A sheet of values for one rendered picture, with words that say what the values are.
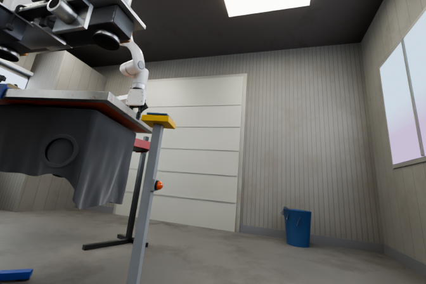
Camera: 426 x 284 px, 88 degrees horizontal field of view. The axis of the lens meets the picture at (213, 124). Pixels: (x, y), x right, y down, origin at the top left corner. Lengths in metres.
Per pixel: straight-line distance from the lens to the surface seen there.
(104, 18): 0.73
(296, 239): 3.56
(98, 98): 1.04
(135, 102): 1.27
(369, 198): 4.19
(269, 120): 4.20
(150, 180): 1.02
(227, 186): 4.04
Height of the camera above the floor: 0.66
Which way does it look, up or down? 16 degrees up
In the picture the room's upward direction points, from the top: 5 degrees clockwise
